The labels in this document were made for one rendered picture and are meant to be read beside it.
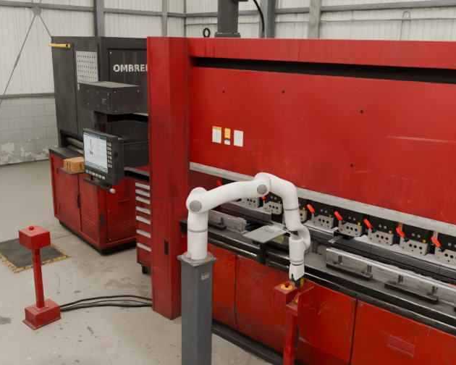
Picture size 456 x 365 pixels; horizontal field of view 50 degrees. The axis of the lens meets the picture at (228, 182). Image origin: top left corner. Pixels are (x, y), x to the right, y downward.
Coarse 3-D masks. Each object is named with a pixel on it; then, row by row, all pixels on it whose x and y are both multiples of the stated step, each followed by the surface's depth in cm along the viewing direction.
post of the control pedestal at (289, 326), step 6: (288, 318) 312; (294, 318) 311; (288, 324) 313; (294, 324) 313; (288, 330) 314; (294, 330) 314; (288, 336) 315; (294, 336) 316; (288, 342) 316; (294, 342) 317; (288, 348) 317; (294, 348) 319; (288, 354) 318; (294, 354) 320; (288, 360) 319
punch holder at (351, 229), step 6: (342, 210) 307; (348, 210) 305; (342, 216) 308; (348, 216) 305; (354, 216) 303; (360, 216) 300; (366, 216) 304; (348, 222) 307; (354, 222) 304; (360, 222) 301; (342, 228) 309; (348, 228) 308; (354, 228) 304; (360, 228) 301; (348, 234) 307; (354, 234) 305; (360, 234) 303
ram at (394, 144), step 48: (192, 96) 375; (240, 96) 344; (288, 96) 318; (336, 96) 296; (384, 96) 276; (432, 96) 259; (192, 144) 385; (288, 144) 325; (336, 144) 302; (384, 144) 281; (432, 144) 264; (336, 192) 308; (384, 192) 287; (432, 192) 268
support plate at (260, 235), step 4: (260, 228) 348; (264, 228) 348; (248, 232) 340; (252, 232) 340; (256, 232) 340; (260, 232) 340; (264, 232) 340; (268, 232) 340; (276, 232) 341; (280, 232) 341; (284, 232) 342; (244, 236) 334; (248, 236) 333; (252, 236) 333; (256, 236) 334; (260, 236) 334; (264, 236) 334; (268, 236) 334; (272, 236) 334; (276, 236) 335; (256, 240) 328; (260, 240) 326; (264, 240) 326; (268, 240) 328
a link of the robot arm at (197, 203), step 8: (256, 176) 285; (264, 176) 282; (232, 184) 283; (240, 184) 280; (248, 184) 276; (256, 184) 273; (264, 184) 273; (208, 192) 281; (216, 192) 281; (224, 192) 281; (232, 192) 281; (240, 192) 280; (248, 192) 277; (256, 192) 274; (264, 192) 274; (192, 200) 278; (200, 200) 278; (208, 200) 280; (216, 200) 281; (224, 200) 283; (232, 200) 284; (192, 208) 278; (200, 208) 279; (208, 208) 281
